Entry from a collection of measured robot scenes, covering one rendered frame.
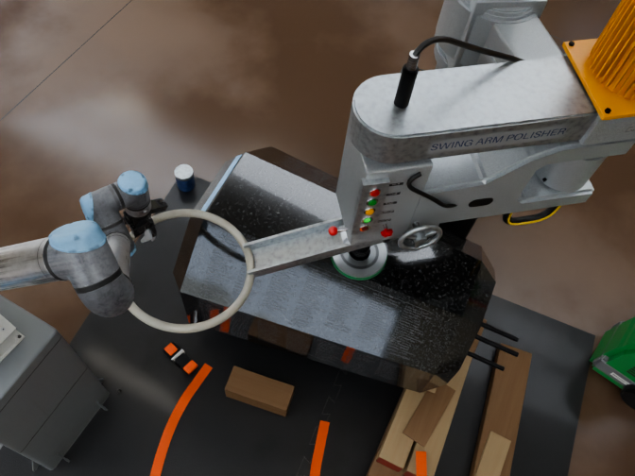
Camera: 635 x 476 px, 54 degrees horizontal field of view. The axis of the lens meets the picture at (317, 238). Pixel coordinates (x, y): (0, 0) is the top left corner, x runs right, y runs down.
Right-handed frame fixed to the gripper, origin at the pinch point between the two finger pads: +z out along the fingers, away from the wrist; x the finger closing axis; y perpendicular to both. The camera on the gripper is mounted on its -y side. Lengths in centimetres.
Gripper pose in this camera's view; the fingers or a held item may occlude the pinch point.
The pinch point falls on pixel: (149, 232)
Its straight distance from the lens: 241.9
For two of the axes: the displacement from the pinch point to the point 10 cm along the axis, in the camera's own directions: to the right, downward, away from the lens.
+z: -1.3, 4.9, 8.6
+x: 6.5, 7.0, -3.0
